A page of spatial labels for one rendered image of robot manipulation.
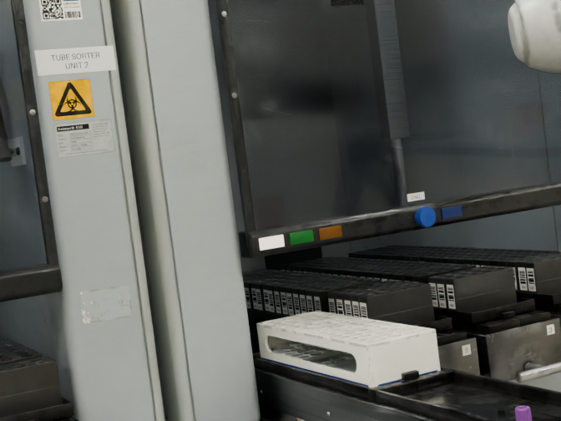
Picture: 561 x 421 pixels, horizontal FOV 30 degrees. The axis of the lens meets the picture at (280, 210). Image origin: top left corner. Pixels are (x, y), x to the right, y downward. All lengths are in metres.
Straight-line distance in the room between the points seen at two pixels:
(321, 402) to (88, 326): 0.30
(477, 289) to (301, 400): 0.38
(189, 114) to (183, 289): 0.23
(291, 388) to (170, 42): 0.47
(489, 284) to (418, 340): 0.37
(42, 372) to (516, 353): 0.66
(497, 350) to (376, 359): 0.34
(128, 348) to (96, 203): 0.19
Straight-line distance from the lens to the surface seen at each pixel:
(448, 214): 1.54
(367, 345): 1.21
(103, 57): 1.34
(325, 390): 1.28
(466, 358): 1.49
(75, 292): 1.32
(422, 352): 1.25
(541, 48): 1.22
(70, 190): 1.32
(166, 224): 1.36
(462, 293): 1.57
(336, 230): 1.43
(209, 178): 1.38
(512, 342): 1.54
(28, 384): 1.30
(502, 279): 1.62
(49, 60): 1.32
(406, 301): 1.51
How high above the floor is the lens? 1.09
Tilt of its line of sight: 3 degrees down
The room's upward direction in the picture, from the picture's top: 7 degrees counter-clockwise
